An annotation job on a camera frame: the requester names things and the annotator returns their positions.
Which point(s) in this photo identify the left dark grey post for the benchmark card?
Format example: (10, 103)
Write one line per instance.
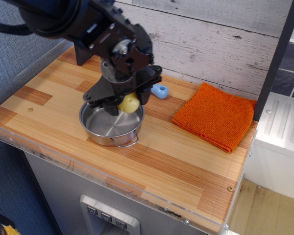
(82, 52)

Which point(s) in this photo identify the white ribbed cabinet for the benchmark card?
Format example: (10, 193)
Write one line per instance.
(271, 160)

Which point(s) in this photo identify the blue grey toy scoop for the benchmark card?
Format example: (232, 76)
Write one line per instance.
(160, 91)

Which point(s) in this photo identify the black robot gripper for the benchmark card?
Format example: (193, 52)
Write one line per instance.
(126, 52)

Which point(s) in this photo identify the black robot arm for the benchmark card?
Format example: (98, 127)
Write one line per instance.
(51, 18)

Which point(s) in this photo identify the dark grey post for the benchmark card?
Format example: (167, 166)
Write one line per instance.
(275, 63)
(82, 52)

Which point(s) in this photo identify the orange knitted cloth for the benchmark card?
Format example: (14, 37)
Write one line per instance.
(220, 118)

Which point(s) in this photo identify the yellow toy potato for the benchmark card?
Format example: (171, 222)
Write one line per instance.
(130, 103)

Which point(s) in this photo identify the silver dispenser button panel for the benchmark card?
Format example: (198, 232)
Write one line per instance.
(103, 219)

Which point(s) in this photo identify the right dark grey post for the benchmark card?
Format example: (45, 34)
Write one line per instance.
(275, 63)

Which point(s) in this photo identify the yellow black object on floor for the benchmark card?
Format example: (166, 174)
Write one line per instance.
(8, 230)

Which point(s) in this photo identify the stainless steel pot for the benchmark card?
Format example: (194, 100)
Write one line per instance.
(121, 131)

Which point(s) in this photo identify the clear acrylic edge guard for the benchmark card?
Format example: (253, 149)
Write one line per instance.
(169, 170)

